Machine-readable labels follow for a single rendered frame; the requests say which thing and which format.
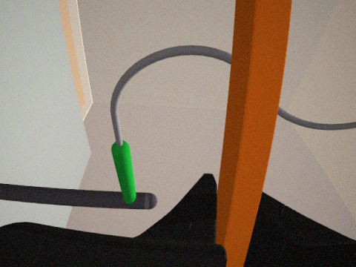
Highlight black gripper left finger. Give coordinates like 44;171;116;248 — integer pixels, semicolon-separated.
0;173;228;267

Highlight orange handle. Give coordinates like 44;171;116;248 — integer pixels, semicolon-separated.
216;0;291;267

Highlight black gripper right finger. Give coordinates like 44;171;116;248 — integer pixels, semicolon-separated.
243;192;356;267

